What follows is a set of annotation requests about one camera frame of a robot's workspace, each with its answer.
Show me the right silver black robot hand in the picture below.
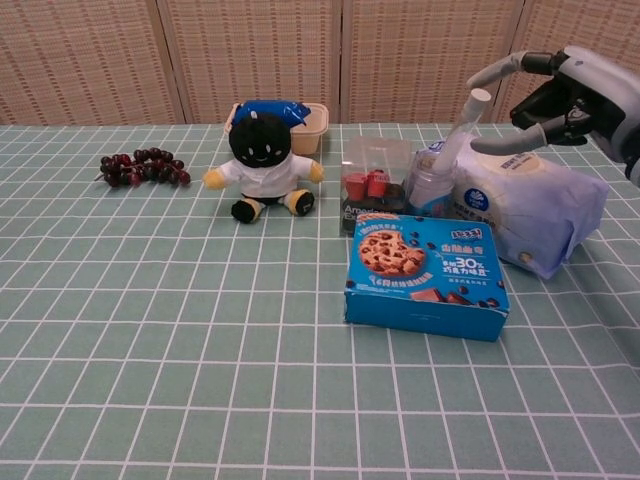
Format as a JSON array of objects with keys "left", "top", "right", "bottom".
[{"left": 465, "top": 45, "right": 640, "bottom": 165}]

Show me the woven bamboo screen panel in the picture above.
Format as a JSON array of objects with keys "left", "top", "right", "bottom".
[
  {"left": 341, "top": 0, "right": 526, "bottom": 124},
  {"left": 0, "top": 0, "right": 189, "bottom": 126},
  {"left": 157, "top": 0, "right": 344, "bottom": 125},
  {"left": 492, "top": 0, "right": 640, "bottom": 124}
]

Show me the pale purple tissue pack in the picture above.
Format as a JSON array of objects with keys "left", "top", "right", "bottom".
[{"left": 427, "top": 135, "right": 610, "bottom": 280}]

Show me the clear box with red capsules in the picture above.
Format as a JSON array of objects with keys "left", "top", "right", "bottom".
[{"left": 339, "top": 135, "right": 412, "bottom": 237}]

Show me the blue chocolate cookie box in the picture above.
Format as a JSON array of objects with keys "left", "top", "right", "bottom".
[{"left": 343, "top": 213, "right": 512, "bottom": 344}]

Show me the beige plastic lunch container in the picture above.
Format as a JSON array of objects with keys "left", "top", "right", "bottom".
[{"left": 223, "top": 102, "right": 330, "bottom": 156}]

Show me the blue snack packet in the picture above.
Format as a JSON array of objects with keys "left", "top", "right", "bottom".
[{"left": 233, "top": 99, "right": 311, "bottom": 132}]

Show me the black-headed plush doll white coat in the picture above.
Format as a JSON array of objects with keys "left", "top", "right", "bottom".
[{"left": 202, "top": 112, "right": 325, "bottom": 225}]

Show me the dark purple grape bunch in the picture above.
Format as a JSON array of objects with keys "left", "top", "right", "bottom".
[{"left": 94, "top": 147, "right": 193, "bottom": 189}]

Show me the green white-grid tablecloth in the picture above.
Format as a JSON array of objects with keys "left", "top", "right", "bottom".
[{"left": 0, "top": 122, "right": 640, "bottom": 480}]

